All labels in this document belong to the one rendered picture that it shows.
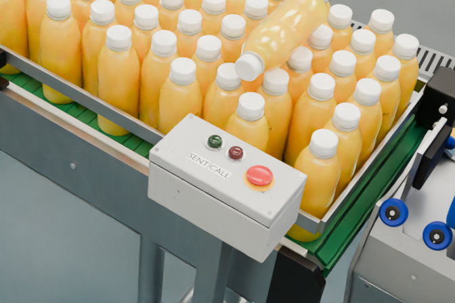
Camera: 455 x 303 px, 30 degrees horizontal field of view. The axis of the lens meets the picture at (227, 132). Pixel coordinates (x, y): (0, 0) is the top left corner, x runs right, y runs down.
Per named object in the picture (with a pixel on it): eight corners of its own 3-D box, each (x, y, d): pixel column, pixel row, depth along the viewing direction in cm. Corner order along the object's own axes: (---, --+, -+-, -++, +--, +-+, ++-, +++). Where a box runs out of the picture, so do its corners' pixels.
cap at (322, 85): (337, 95, 132) (339, 86, 131) (315, 100, 131) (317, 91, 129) (326, 79, 134) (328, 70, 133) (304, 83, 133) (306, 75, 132)
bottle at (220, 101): (231, 180, 142) (243, 99, 129) (191, 167, 143) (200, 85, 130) (244, 152, 147) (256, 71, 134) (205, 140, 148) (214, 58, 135)
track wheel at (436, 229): (457, 230, 128) (458, 229, 130) (429, 216, 129) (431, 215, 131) (443, 256, 128) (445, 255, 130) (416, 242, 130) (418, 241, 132)
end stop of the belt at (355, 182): (321, 235, 129) (325, 222, 127) (317, 232, 130) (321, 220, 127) (426, 97, 155) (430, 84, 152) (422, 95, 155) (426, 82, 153)
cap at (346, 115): (336, 107, 130) (338, 99, 129) (361, 115, 129) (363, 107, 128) (330, 124, 127) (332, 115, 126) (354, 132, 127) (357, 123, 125)
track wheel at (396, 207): (412, 207, 130) (414, 205, 132) (385, 193, 132) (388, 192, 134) (399, 232, 131) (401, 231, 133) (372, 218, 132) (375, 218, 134)
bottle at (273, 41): (282, -4, 141) (222, 53, 129) (312, -20, 136) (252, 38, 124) (305, 30, 143) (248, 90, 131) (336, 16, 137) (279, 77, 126)
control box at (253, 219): (261, 264, 118) (271, 218, 111) (146, 197, 125) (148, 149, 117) (296, 220, 124) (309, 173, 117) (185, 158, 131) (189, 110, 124)
